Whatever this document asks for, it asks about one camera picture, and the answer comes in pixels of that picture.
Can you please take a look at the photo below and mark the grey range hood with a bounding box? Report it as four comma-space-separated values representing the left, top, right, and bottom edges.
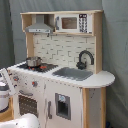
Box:
25, 15, 54, 34

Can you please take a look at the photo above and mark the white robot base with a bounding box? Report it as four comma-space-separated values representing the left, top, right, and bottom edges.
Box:
8, 113, 42, 128

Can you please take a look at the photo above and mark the right red stove knob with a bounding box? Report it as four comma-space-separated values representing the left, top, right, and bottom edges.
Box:
32, 81, 38, 87

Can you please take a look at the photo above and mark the black toy faucet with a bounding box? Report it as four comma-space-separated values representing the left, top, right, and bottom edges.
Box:
76, 50, 94, 70

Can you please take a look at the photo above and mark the small metal pot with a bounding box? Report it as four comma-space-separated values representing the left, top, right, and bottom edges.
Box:
26, 56, 41, 67

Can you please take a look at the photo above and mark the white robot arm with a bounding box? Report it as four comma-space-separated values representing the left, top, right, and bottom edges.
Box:
0, 68, 15, 113

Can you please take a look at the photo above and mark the white oven door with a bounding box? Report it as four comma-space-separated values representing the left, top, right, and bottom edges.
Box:
13, 88, 45, 120

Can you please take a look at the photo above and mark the left red stove knob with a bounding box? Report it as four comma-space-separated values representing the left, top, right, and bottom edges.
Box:
13, 76, 19, 82

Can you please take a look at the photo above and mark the white fridge door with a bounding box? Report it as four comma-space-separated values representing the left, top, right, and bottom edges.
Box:
46, 80, 82, 128

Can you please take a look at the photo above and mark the black toy stovetop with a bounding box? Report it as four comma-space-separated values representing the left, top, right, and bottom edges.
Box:
20, 63, 56, 72

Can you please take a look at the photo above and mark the grey toy sink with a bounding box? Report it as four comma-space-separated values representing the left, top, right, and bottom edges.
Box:
53, 67, 92, 81

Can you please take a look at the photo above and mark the red stove knob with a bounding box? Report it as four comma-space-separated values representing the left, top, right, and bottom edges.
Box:
32, 81, 38, 87
13, 76, 19, 82

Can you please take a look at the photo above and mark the toy microwave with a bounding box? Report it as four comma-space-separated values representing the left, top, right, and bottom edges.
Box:
55, 14, 93, 33

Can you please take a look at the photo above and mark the wooden toy kitchen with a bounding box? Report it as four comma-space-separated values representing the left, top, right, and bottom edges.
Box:
9, 10, 115, 128

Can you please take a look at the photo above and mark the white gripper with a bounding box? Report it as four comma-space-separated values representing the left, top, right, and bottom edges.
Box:
0, 68, 15, 95

